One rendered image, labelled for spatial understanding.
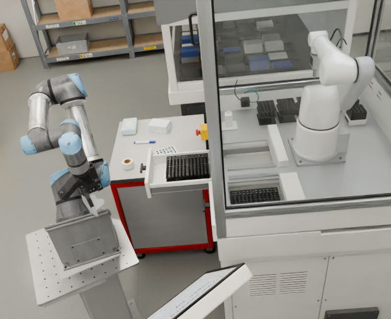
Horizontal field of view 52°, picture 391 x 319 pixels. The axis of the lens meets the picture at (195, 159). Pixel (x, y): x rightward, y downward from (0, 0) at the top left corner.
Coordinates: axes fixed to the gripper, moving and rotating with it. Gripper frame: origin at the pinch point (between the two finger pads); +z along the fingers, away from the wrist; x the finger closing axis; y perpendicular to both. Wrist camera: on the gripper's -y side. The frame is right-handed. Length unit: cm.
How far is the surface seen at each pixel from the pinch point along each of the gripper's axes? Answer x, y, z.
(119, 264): -10.4, 1.3, 31.2
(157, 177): 24, 41, 28
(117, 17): 364, 162, 82
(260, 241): -46, 52, 16
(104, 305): -2, -12, 66
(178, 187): 7, 44, 23
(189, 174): 9, 52, 21
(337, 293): -67, 82, 59
